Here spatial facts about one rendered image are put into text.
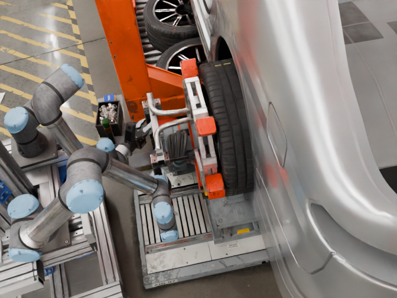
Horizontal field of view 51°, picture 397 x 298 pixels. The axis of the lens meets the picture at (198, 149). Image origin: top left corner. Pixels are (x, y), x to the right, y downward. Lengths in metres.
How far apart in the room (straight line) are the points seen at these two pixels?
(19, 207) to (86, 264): 0.84
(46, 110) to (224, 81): 0.74
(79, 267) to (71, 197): 1.17
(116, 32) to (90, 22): 2.29
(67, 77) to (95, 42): 2.40
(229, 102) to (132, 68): 0.70
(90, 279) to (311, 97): 1.76
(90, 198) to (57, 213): 0.17
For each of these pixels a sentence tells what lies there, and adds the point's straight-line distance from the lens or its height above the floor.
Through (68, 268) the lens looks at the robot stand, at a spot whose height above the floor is 0.21.
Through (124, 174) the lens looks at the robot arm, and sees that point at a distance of 1.59.
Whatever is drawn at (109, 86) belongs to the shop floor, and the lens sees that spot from 3.63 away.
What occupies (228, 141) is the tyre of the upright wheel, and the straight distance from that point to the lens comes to 1.73.
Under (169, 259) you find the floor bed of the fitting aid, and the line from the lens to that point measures 2.56.
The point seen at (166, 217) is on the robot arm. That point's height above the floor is 0.99.
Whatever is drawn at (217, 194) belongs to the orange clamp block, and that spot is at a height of 0.85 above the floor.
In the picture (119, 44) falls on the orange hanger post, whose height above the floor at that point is 1.13.
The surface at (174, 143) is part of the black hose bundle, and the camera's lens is 1.79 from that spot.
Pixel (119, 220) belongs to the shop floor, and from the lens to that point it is 2.83.
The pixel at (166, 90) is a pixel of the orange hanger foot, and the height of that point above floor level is 0.74.
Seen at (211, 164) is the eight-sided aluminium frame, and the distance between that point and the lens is 1.79.
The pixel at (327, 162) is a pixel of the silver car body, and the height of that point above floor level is 1.64.
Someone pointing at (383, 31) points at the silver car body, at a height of 1.05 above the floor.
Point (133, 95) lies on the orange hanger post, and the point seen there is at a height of 0.77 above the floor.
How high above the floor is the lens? 2.43
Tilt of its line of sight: 53 degrees down
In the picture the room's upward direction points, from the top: 6 degrees counter-clockwise
